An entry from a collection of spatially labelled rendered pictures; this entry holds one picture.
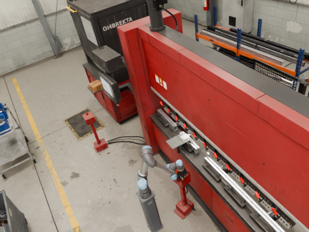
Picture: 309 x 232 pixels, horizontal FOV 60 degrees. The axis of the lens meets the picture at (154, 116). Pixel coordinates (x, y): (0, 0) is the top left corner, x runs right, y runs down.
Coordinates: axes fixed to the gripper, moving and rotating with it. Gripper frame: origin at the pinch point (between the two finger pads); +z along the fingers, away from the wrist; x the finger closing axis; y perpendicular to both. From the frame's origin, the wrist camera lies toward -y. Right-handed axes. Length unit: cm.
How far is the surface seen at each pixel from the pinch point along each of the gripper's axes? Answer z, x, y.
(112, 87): -80, 137, 18
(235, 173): -49, -65, 21
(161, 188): 74, 56, -5
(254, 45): -51, 52, 238
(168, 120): -18, 75, 53
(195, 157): -10.6, 3.8, 31.4
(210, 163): -20.2, -22.3, 31.0
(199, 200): 71, -3, 18
